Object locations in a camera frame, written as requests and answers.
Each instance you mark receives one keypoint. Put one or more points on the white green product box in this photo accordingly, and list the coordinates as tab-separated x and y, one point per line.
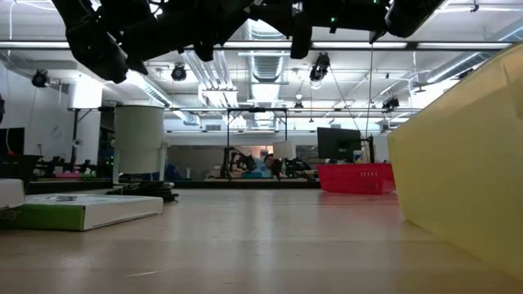
10	194
114	210

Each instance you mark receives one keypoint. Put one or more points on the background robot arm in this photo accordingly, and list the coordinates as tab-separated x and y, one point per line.
296	166
241	161

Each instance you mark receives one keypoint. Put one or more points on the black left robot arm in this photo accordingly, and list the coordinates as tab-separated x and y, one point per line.
94	45

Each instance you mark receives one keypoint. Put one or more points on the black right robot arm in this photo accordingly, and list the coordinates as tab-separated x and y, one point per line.
412	16

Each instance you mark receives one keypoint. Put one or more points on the black ceiling spotlight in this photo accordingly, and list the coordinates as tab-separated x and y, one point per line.
390	104
320	67
178	73
39	78

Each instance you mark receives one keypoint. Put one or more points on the overhead light bar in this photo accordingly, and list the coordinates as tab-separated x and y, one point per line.
412	45

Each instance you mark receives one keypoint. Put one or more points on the black computer monitor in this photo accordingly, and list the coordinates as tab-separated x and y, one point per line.
337	143

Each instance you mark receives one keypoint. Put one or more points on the white lamp shade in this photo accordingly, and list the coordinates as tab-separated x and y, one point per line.
284	150

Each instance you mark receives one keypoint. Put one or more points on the person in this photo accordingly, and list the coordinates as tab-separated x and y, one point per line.
267	162

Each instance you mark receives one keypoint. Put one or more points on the red mesh basket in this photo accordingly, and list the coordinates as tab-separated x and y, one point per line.
355	179

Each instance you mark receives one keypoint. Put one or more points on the yellow plastic tray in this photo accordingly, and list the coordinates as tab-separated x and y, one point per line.
470	163

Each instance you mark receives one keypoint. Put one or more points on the black mesh basket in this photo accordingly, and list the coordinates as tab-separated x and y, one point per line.
18	167

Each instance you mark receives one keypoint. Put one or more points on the silver ventilation duct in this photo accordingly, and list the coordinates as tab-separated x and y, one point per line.
265	67

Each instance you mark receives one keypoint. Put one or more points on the black aluminium table frame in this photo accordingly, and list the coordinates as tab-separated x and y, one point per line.
245	184

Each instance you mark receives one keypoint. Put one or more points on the black wall screen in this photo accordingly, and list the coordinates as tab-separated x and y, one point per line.
12	141

